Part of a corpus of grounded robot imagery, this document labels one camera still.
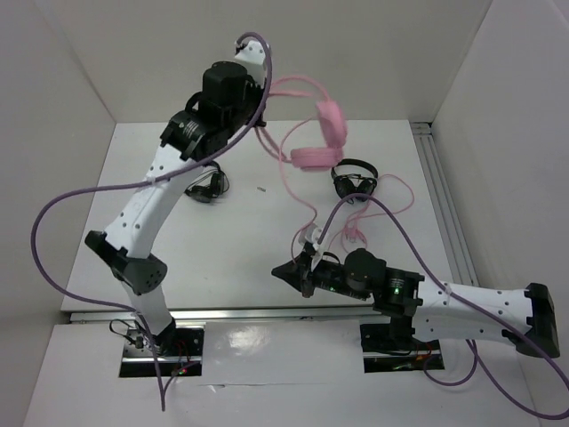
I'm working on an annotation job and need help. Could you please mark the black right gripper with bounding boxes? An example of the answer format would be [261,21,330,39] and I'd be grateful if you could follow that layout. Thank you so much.
[271,247,368,300]

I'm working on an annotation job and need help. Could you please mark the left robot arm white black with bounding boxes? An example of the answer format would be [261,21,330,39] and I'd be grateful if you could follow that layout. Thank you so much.
[85,60,268,355]

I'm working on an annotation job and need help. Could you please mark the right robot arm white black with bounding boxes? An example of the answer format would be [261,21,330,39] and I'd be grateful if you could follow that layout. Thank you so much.
[271,248,560,359]

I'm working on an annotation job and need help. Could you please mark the black headphones on left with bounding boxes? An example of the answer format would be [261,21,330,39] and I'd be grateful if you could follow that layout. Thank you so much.
[184,161,230,204]

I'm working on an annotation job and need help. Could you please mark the black headphones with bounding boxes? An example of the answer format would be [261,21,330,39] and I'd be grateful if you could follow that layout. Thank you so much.
[331,158,379,204]
[184,161,230,204]

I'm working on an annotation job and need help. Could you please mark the black headphones on right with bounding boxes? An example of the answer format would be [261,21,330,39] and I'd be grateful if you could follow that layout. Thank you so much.
[331,158,379,204]

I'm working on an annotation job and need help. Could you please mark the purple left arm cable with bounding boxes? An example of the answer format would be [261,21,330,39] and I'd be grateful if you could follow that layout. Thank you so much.
[29,31,275,413]

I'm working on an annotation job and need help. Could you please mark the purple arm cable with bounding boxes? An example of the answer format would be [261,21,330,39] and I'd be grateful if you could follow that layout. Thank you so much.
[317,195,569,422]
[29,31,275,413]

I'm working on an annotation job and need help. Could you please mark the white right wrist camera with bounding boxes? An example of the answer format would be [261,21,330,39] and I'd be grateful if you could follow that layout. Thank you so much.
[298,223,325,271]

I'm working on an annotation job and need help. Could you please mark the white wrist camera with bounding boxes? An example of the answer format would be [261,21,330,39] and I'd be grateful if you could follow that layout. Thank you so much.
[298,223,325,271]
[234,40,267,85]

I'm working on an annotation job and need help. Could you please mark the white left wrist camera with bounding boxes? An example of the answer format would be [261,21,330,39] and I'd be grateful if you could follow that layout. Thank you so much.
[234,40,267,85]

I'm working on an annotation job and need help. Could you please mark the aluminium front rail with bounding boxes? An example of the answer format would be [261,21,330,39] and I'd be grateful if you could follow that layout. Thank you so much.
[60,302,488,328]

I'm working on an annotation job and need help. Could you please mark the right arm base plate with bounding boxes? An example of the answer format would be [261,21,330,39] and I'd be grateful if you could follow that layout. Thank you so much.
[360,324,445,374]

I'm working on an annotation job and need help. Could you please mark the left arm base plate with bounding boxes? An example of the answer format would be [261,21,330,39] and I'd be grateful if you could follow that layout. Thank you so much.
[119,326,204,378]

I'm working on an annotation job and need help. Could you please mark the aluminium side rail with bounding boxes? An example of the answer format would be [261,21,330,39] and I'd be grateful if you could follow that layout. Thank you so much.
[410,122,480,287]

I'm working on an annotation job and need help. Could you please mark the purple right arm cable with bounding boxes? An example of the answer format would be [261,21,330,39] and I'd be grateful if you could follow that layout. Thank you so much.
[317,195,569,422]

